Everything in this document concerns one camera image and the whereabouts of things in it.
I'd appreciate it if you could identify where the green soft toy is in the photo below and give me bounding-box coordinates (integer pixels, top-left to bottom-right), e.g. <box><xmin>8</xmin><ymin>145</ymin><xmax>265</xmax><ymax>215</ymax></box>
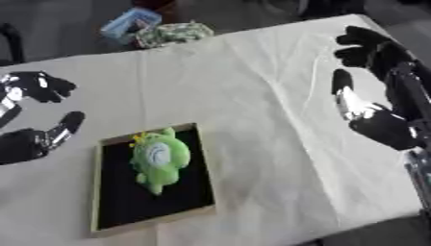
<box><xmin>128</xmin><ymin>126</ymin><xmax>194</xmax><ymax>196</ymax></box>

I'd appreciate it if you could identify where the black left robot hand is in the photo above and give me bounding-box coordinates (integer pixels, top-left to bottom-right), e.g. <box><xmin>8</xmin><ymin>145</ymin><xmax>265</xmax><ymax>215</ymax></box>
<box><xmin>0</xmin><ymin>70</ymin><xmax>88</xmax><ymax>166</ymax></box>

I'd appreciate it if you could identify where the green patterned bag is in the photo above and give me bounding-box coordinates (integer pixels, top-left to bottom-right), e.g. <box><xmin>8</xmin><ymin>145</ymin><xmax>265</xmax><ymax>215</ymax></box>
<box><xmin>133</xmin><ymin>20</ymin><xmax>216</xmax><ymax>50</ymax></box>

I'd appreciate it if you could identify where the blue plastic container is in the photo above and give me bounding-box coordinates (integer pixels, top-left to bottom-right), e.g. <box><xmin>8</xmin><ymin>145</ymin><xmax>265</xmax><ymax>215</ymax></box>
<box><xmin>99</xmin><ymin>7</ymin><xmax>165</xmax><ymax>45</ymax></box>

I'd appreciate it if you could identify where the tan box with black inside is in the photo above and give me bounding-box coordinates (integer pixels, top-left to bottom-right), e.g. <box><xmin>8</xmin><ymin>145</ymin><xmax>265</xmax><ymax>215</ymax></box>
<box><xmin>89</xmin><ymin>122</ymin><xmax>219</xmax><ymax>238</ymax></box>

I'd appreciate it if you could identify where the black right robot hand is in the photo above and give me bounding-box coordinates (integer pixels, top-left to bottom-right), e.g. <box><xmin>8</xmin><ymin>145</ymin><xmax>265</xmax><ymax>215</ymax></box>
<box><xmin>328</xmin><ymin>25</ymin><xmax>431</xmax><ymax>152</ymax></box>

